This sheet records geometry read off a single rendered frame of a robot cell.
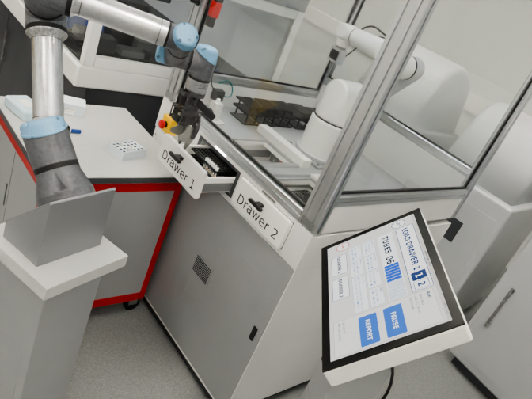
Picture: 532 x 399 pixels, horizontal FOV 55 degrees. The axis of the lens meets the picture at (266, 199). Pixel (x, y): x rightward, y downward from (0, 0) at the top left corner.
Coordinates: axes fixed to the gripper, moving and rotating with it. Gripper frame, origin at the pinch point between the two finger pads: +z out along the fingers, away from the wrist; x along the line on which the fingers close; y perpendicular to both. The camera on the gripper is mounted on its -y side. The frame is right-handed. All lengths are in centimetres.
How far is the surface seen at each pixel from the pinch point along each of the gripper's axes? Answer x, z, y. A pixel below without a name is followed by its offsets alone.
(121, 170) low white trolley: -14.7, 20.2, 12.8
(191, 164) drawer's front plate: 6.1, 5.1, -1.0
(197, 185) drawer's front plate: 13.2, 9.6, -0.9
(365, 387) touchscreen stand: 100, 16, -2
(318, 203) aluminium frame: 51, -8, -18
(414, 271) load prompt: 95, -18, -4
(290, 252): 50, 13, -17
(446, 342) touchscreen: 113, -17, 10
